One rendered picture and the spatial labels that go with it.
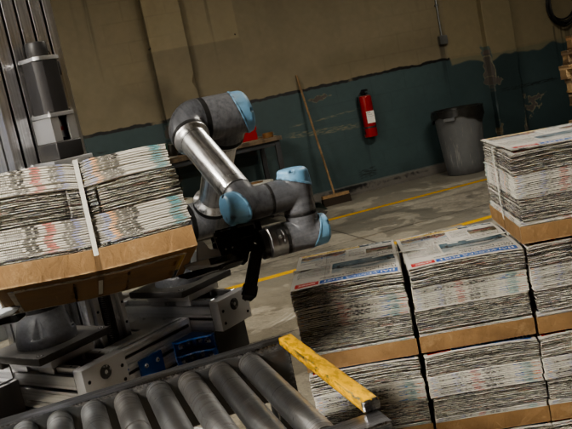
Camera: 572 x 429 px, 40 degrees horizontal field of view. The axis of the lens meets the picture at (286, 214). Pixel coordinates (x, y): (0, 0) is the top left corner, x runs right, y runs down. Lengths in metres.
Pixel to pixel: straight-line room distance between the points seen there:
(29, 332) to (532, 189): 1.27
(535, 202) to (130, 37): 6.91
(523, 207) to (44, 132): 1.26
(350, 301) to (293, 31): 7.12
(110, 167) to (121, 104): 6.88
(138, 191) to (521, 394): 1.10
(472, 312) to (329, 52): 7.24
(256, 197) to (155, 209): 0.28
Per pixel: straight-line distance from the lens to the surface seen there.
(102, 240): 1.52
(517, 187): 1.95
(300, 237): 1.78
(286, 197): 1.75
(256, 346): 1.66
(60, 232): 1.53
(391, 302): 1.96
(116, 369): 1.97
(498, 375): 2.05
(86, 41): 8.46
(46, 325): 2.01
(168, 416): 1.42
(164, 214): 1.54
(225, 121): 2.04
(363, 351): 1.99
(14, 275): 1.51
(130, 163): 1.56
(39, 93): 2.20
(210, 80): 8.61
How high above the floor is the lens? 1.31
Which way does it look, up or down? 9 degrees down
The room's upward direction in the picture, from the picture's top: 12 degrees counter-clockwise
